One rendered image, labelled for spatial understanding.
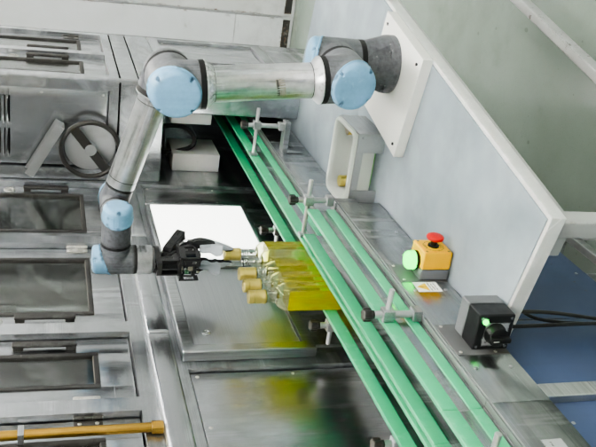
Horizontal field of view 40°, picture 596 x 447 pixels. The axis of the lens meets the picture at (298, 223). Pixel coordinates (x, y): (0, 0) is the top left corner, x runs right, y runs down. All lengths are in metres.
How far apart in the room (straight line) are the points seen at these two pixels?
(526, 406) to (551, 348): 0.28
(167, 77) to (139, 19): 3.83
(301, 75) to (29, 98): 1.24
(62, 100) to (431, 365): 1.75
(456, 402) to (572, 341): 0.40
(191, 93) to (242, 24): 3.93
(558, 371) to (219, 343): 0.82
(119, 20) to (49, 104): 2.78
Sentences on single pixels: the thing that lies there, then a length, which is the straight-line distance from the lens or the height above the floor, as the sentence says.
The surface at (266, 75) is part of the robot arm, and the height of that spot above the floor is 1.15.
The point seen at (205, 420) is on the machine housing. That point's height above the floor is 1.30.
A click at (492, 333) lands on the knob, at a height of 0.81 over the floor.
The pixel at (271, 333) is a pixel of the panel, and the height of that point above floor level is 1.08.
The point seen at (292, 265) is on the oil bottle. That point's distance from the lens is 2.13.
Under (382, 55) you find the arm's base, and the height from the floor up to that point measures 0.82.
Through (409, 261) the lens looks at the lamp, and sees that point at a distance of 1.88.
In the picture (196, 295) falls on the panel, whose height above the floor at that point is 1.24.
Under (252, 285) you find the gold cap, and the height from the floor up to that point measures 1.14.
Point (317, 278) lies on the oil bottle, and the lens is 2.10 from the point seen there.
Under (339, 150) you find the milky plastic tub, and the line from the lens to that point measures 2.42.
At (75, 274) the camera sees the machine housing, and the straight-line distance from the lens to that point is 2.43.
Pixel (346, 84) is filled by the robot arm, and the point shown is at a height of 0.97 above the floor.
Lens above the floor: 1.64
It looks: 17 degrees down
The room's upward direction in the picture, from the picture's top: 89 degrees counter-clockwise
